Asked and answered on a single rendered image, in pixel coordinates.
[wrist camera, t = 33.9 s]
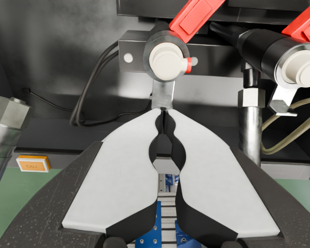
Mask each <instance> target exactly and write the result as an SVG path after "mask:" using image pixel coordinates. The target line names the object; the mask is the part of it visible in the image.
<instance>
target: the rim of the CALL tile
mask: <svg viewBox="0 0 310 248"><path fill-rule="evenodd" d="M16 160H17V162H18V165H19V167H20V169H21V171H27V172H49V169H48V166H47V163H46V160H45V159H37V158H17V159H16ZM19 161H31V162H43V165H44V168H45V171H34V170H23V169H22V167H21V165H20V163H19Z"/></svg>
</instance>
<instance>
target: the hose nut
mask: <svg viewBox="0 0 310 248"><path fill-rule="evenodd" d="M34 111H35V108H33V107H31V106H28V105H26V102H25V101H22V100H20V99H17V98H14V97H12V98H10V99H9V98H6V97H2V96H0V124H3V125H7V126H11V127H14V128H18V129H25V128H27V127H28V125H29V122H30V120H31V118H32V115H33V113H34Z"/></svg>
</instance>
